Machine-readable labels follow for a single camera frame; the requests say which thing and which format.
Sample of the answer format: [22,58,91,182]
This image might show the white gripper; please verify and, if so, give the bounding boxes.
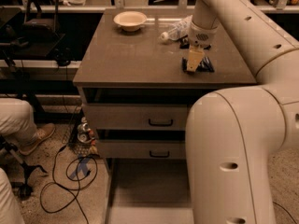
[186,21,218,72]

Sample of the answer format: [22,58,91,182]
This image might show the blue rxbar blueberry bar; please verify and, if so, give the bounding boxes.
[181,57,215,73]

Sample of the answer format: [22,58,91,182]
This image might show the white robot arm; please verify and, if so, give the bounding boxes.
[185,0,299,224]

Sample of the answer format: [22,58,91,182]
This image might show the grey drawer cabinet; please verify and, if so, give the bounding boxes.
[73,8,255,224]

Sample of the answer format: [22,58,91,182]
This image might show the grey top drawer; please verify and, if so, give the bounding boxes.
[82,104,188,131]

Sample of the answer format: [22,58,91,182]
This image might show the grey middle drawer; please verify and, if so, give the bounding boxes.
[96,140,185,160]

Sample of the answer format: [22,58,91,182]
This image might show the open grey bottom drawer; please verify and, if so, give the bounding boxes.
[105,159,193,224]

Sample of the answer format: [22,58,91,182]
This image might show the dark brown snack bar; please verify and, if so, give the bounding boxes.
[179,36,211,50]

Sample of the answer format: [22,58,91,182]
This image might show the clear plastic water bottle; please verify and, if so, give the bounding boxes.
[160,16,192,42]

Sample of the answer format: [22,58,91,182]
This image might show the white ceramic bowl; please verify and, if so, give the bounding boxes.
[113,11,147,32]

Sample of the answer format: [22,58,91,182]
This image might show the cans beside cabinet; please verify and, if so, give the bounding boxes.
[77,117,95,146]

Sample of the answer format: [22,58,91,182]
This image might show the black bag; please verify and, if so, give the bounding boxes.
[22,0,59,41]

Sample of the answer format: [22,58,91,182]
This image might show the tan shoe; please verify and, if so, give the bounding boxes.
[20,123,55,156]

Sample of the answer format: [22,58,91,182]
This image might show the person leg beige trousers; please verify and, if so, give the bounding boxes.
[0,98,37,147]

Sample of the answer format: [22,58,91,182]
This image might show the black tripod stand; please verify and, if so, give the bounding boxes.
[0,136,47,200]

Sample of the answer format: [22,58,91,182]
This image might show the black power adapter cable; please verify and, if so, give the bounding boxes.
[273,201,297,224]

